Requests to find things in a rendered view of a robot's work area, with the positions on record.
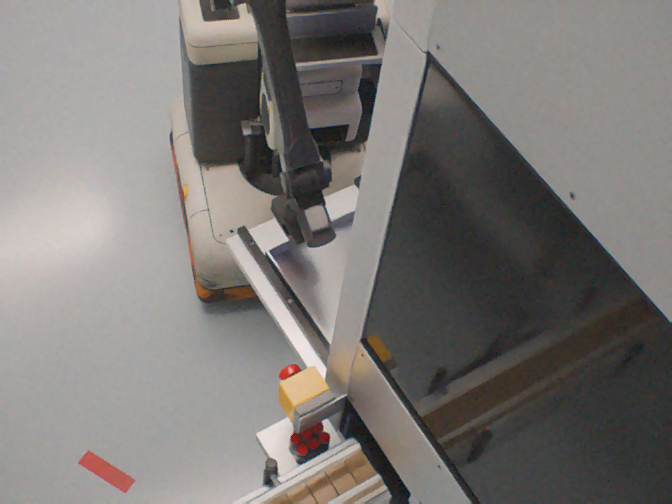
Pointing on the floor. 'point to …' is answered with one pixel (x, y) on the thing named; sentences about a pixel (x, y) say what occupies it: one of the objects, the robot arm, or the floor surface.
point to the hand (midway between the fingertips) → (291, 235)
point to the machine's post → (380, 183)
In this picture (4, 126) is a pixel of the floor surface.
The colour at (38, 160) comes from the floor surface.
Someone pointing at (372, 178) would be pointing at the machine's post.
